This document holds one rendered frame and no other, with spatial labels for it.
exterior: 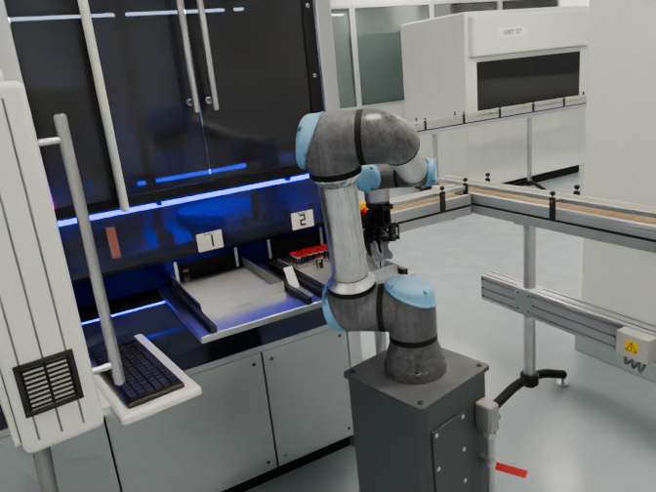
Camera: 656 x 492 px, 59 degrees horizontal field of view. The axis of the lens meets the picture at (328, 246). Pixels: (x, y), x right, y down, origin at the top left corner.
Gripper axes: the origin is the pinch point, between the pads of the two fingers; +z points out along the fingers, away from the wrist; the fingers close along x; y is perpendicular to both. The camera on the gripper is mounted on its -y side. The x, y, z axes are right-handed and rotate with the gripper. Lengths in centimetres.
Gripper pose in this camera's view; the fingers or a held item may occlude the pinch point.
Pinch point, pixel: (378, 264)
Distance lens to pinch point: 180.8
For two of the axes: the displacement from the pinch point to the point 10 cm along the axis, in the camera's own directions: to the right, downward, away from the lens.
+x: 8.7, -2.2, 4.5
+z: 1.0, 9.6, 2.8
